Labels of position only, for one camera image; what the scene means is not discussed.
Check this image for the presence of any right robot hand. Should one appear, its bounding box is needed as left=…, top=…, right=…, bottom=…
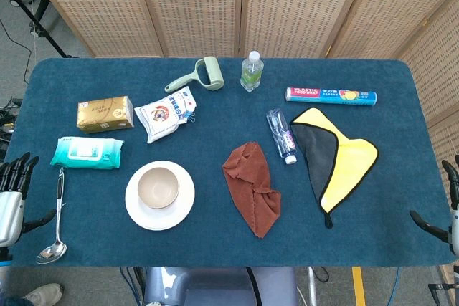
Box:
left=410, top=155, right=459, bottom=257

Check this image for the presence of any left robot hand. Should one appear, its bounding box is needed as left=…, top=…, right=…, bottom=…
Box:
left=0, top=152, right=57, bottom=249

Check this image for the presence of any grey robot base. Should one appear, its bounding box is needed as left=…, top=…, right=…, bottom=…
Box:
left=143, top=266, right=299, bottom=306

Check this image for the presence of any steel ladle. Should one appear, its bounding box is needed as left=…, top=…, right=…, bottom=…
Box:
left=36, top=168, right=68, bottom=265

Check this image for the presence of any beige shoe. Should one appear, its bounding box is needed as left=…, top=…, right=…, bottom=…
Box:
left=23, top=283, right=65, bottom=306

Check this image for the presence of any teal wet wipes pack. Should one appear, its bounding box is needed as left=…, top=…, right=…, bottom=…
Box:
left=49, top=136, right=125, bottom=171

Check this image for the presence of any yellow and grey cloth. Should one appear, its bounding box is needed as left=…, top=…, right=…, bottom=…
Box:
left=289, top=107, right=379, bottom=229

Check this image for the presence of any gold tissue box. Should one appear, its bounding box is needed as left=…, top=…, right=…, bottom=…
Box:
left=76, top=95, right=136, bottom=134

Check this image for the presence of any small beige bowl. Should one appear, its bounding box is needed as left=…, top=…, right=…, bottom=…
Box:
left=137, top=167, right=180, bottom=210

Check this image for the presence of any white plate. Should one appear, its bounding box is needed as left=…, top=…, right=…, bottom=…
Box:
left=125, top=161, right=196, bottom=231

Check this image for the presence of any plastic food wrap box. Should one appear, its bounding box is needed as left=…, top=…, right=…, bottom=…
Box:
left=285, top=87, right=379, bottom=107

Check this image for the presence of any white printed food bag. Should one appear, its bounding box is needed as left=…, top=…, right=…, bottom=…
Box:
left=133, top=86, right=198, bottom=144

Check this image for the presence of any clear toothbrush tube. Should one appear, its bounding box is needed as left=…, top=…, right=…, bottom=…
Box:
left=265, top=107, right=298, bottom=166

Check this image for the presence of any black tripod stand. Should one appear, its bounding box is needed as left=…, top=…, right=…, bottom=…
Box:
left=0, top=0, right=78, bottom=59

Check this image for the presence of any blue binder clip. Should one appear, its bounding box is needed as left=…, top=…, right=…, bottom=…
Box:
left=181, top=107, right=198, bottom=124

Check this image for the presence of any rust brown cloth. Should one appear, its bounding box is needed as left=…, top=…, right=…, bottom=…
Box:
left=222, top=141, right=283, bottom=239

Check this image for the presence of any blue table cloth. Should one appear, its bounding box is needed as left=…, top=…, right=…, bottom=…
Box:
left=4, top=57, right=457, bottom=269

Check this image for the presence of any green lint roller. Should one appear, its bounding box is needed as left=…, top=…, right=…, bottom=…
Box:
left=164, top=56, right=225, bottom=93

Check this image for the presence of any clear water bottle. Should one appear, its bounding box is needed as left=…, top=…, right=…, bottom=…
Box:
left=240, top=50, right=265, bottom=92

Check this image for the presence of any blue cable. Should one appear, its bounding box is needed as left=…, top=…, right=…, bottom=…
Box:
left=386, top=267, right=400, bottom=306

